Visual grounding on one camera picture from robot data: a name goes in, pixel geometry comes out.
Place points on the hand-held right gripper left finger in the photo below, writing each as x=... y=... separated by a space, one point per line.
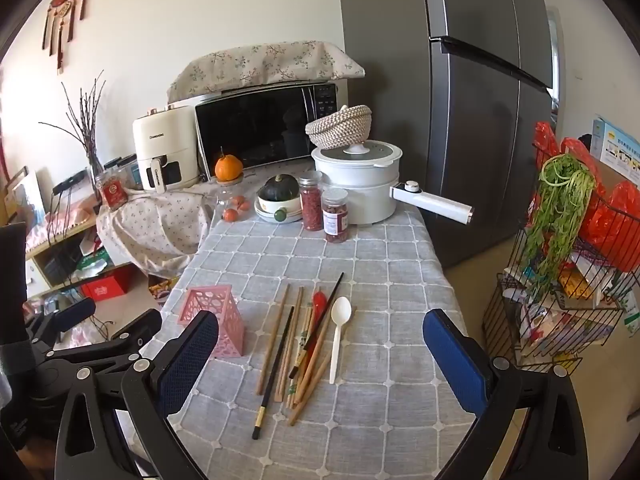
x=192 y=360

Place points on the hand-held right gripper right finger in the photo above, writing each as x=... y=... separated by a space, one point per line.
x=457 y=362

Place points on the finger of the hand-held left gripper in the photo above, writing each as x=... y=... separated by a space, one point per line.
x=75 y=310
x=135 y=327

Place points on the pink perforated utensil holder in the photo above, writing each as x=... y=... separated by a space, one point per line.
x=222 y=310

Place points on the pile of wooden chopsticks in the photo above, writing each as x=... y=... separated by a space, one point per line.
x=272 y=342

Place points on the black chopstick with gold tip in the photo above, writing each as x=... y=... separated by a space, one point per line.
x=274 y=375

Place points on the white plastic spoon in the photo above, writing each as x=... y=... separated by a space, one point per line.
x=341 y=312

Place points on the red plastic spoon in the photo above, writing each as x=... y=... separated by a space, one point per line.
x=320 y=302

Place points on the plain black chopstick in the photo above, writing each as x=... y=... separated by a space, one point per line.
x=325 y=312

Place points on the red gift box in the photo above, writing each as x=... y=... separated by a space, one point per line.
x=107 y=285

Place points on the yellow printed cardboard box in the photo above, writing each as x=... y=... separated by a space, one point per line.
x=162 y=291

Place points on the green and white bag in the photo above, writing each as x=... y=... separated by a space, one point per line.
x=92 y=262

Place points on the wooden low shelf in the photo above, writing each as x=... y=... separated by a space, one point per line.
x=65 y=236

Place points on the pink cloth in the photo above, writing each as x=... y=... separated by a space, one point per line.
x=60 y=220

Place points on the white floral draped cloth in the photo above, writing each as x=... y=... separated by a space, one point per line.
x=150 y=230

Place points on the grey checked tablecloth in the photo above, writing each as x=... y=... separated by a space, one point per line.
x=390 y=270

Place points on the glass jar with red label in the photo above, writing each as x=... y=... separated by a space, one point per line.
x=114 y=192

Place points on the vase of dried branches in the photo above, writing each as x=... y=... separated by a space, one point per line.
x=95 y=167

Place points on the yellow snack packet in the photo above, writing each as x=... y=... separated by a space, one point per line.
x=575 y=282

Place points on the small red tomato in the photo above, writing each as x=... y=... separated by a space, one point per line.
x=231 y=214
x=242 y=202

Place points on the white ceramic bowl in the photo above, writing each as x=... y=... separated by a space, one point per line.
x=267 y=208

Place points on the short jar of dried fruit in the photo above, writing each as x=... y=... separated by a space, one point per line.
x=335 y=220

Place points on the dark green squash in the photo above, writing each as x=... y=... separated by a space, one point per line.
x=277 y=187

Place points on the tall jar of red berries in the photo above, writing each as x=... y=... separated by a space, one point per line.
x=311 y=207

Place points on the cream air fryer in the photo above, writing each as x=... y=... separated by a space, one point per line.
x=160 y=135

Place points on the bunch of green vegetables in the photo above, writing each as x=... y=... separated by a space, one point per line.
x=560 y=195

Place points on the white electric pot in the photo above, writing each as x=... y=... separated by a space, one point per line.
x=367 y=180

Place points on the red plastic bag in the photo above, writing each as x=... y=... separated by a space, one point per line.
x=545 y=140
x=612 y=225

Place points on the grey refrigerator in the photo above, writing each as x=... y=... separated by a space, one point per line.
x=475 y=135

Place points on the blue and white carton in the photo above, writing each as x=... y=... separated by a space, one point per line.
x=617 y=150

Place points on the beige floral microwave cover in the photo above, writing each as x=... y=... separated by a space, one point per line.
x=260 y=67

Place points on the picture frame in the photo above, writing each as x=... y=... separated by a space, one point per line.
x=22 y=195

